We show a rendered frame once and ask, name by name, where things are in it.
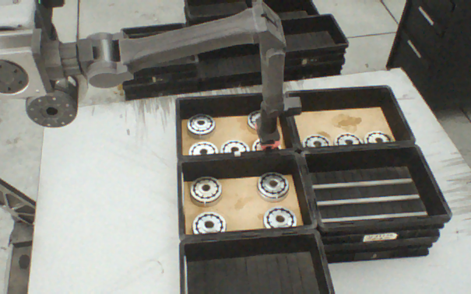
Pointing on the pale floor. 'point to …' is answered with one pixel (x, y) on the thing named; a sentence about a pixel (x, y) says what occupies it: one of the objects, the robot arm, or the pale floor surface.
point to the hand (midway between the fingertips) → (265, 146)
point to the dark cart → (449, 52)
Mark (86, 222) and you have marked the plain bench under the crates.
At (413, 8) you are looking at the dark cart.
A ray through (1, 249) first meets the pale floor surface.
